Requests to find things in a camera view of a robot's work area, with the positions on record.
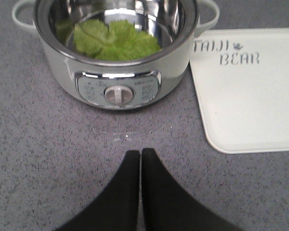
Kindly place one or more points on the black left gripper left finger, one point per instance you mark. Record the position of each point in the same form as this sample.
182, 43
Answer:
116, 207

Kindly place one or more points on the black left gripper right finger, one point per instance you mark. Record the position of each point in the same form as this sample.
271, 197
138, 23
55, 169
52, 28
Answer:
169, 207

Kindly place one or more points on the cream bear serving tray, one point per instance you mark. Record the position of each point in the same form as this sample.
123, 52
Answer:
241, 77

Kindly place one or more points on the green lettuce leaf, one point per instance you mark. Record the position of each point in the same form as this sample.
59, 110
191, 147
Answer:
116, 41

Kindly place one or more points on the pale green electric pot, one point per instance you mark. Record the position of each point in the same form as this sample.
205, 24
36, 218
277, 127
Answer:
119, 85

